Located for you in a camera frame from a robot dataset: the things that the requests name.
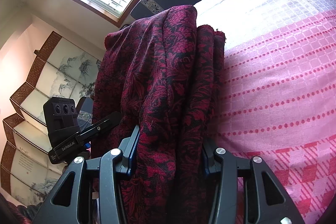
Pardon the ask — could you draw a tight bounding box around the dark red floral sweater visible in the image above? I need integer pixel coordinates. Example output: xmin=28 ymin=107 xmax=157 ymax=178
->
xmin=91 ymin=5 xmax=225 ymax=223

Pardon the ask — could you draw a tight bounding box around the painted folding screen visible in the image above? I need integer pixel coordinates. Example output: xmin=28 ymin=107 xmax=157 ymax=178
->
xmin=1 ymin=31 xmax=101 ymax=206

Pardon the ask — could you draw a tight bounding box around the pink checked bed sheet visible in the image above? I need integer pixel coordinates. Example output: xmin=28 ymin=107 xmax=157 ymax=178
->
xmin=195 ymin=0 xmax=335 ymax=223

